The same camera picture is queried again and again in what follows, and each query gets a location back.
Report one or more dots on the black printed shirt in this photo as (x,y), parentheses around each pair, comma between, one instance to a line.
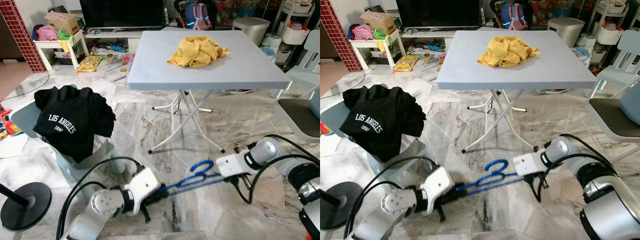
(382,110)
(75,110)

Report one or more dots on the white bin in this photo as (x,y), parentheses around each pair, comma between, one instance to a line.
(250,30)
(565,30)

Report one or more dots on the blue pink backpack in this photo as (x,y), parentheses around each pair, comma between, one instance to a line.
(514,15)
(199,15)

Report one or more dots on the brown cardboard box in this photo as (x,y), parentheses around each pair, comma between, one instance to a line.
(62,22)
(377,22)

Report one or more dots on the light blue folding table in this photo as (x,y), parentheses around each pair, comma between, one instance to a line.
(525,65)
(225,65)

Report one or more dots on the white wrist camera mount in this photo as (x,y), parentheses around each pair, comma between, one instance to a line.
(529,163)
(142,182)
(437,182)
(232,164)

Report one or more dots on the yellow toy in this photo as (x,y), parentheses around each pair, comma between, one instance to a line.
(406,63)
(90,64)

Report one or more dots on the black television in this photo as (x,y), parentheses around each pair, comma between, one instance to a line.
(437,12)
(122,12)

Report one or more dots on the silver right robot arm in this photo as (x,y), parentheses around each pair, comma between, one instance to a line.
(265,150)
(560,149)

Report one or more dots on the blue plastic hanger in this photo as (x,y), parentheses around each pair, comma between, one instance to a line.
(200,163)
(495,162)

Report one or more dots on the black standing fan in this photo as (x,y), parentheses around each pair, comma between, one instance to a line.
(30,205)
(340,205)

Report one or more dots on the small white side table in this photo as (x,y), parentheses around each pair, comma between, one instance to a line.
(47,44)
(362,43)

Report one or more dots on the green toy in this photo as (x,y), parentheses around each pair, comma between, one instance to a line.
(380,34)
(63,35)

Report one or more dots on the pink kids bag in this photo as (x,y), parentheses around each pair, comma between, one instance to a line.
(362,32)
(46,34)

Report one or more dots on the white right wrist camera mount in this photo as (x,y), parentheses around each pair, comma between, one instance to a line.
(232,164)
(529,163)

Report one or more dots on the pink toy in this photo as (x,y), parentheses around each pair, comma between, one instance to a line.
(128,58)

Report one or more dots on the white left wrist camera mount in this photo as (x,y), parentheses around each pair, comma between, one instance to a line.
(437,182)
(142,182)

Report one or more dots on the grey folding chair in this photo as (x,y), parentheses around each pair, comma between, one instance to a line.
(607,117)
(300,115)

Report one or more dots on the white shelf cart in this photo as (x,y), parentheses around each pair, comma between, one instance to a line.
(295,32)
(607,32)

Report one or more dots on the red plastic toy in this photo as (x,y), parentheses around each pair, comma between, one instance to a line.
(325,129)
(10,124)

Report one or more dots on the yellow shirt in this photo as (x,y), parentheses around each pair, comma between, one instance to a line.
(507,52)
(197,52)

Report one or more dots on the white tv stand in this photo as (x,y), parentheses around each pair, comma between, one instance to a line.
(465,32)
(150,33)

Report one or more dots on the blue-grey cushion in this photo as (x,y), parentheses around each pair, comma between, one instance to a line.
(632,107)

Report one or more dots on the light blue kids chair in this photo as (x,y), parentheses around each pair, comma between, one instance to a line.
(22,120)
(330,120)
(627,47)
(310,45)

